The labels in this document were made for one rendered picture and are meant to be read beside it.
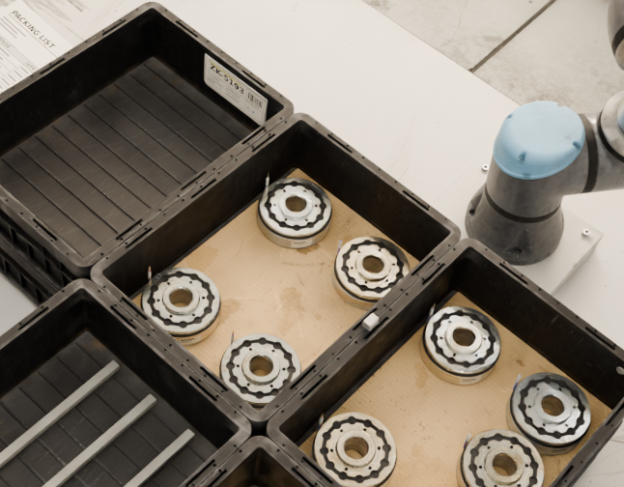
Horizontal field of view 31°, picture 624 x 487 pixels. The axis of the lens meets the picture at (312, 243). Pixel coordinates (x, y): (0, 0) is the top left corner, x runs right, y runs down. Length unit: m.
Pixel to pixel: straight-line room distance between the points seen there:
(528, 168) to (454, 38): 1.55
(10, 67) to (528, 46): 1.62
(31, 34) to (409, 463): 1.02
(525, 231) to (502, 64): 1.42
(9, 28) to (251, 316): 0.77
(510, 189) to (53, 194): 0.65
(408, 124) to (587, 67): 1.30
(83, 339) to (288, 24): 0.80
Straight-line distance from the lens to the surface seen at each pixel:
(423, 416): 1.46
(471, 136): 1.92
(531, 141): 1.59
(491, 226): 1.70
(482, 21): 3.18
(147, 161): 1.65
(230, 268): 1.54
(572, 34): 3.22
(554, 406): 1.49
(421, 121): 1.92
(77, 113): 1.71
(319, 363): 1.35
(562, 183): 1.62
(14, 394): 1.46
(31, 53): 1.98
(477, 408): 1.48
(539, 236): 1.71
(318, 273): 1.54
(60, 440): 1.42
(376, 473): 1.38
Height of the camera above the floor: 2.11
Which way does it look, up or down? 54 degrees down
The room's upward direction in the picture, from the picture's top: 10 degrees clockwise
